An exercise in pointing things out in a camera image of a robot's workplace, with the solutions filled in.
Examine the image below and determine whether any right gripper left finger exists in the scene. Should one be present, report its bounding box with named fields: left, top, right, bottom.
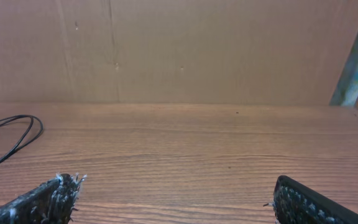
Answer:
left=0, top=174, right=86, bottom=224

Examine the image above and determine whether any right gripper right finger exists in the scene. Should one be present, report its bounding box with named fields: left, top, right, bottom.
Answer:
left=265, top=175, right=358, bottom=224

